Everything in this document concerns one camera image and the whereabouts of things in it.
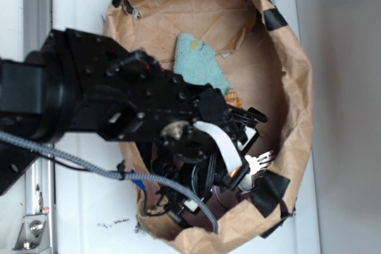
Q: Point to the silver corner bracket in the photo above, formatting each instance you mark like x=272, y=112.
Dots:
x=34, y=235

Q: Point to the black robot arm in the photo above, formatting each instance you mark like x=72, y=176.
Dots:
x=81, y=82

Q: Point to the aluminium extrusion rail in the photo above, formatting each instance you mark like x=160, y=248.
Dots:
x=39, y=177

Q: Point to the light blue towel cloth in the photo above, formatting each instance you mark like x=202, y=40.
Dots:
x=196, y=62

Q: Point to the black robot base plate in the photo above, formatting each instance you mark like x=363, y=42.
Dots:
x=14, y=163

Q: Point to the orange conch seashell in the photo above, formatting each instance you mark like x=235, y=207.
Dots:
x=231, y=97

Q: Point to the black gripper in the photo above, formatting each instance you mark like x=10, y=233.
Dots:
x=202, y=142

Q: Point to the brown paper bag bin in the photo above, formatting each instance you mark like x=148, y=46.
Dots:
x=269, y=70

